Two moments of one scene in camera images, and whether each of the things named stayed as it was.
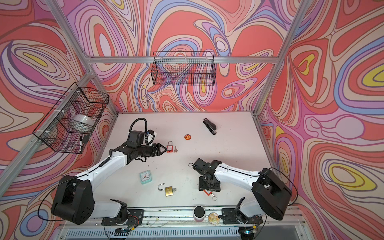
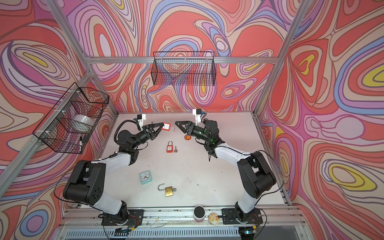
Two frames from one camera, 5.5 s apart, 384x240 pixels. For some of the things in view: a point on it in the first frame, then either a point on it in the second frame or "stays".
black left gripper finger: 159,145 -> 157,133
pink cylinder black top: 199,212 stays
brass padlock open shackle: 168,190 stays
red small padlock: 170,148 stays
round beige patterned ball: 213,218 stays
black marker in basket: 81,144 stays
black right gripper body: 204,184 -> 194,131
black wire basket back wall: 184,68 stays
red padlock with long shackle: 214,198 -> 167,126
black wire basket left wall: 70,123 stays
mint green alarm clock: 145,177 stays
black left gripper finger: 159,150 -> 156,125
